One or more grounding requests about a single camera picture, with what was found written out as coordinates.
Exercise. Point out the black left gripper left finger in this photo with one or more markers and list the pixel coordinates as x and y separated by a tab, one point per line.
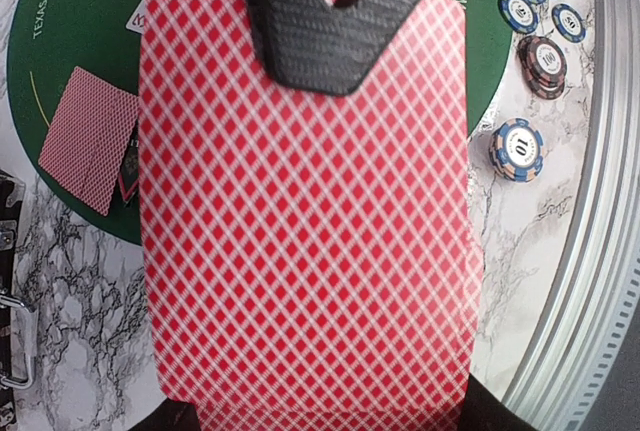
170	415

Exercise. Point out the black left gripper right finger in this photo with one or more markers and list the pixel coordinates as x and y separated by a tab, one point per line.
484	412

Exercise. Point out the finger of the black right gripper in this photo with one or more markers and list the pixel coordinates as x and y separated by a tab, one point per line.
311	45

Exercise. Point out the three of hearts card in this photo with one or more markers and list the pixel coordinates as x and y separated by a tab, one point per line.
136	21

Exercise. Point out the teal chip stack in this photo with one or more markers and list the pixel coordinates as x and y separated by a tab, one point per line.
519	15

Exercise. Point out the red striped card deck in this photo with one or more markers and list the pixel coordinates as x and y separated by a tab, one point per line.
309	259

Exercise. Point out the white blue chip stack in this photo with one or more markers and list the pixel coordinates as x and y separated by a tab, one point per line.
516	150

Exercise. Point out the red black chip stack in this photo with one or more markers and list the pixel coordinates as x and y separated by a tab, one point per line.
544	66

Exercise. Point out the teal chip four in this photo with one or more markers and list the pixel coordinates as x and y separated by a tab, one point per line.
569	23

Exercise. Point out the red card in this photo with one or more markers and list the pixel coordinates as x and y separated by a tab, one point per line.
87	138

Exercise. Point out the black poker chip case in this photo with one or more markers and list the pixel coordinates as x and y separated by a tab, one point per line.
19	318

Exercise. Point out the red triangle marker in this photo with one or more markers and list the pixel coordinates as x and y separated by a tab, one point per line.
128	174

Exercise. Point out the round green poker mat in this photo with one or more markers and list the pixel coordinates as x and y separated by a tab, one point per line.
259	122

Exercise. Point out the front aluminium rail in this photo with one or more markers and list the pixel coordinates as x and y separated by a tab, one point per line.
596	289

